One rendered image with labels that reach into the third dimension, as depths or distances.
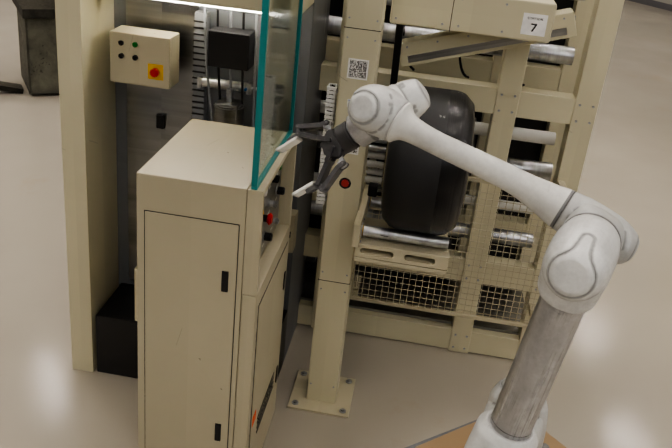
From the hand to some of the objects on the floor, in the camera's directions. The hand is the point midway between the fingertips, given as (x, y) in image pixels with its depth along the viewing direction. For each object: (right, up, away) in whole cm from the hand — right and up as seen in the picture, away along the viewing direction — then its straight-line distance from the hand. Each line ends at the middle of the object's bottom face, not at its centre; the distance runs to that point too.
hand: (290, 171), depth 204 cm
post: (+6, -95, +144) cm, 173 cm away
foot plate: (+6, -95, +144) cm, 173 cm away
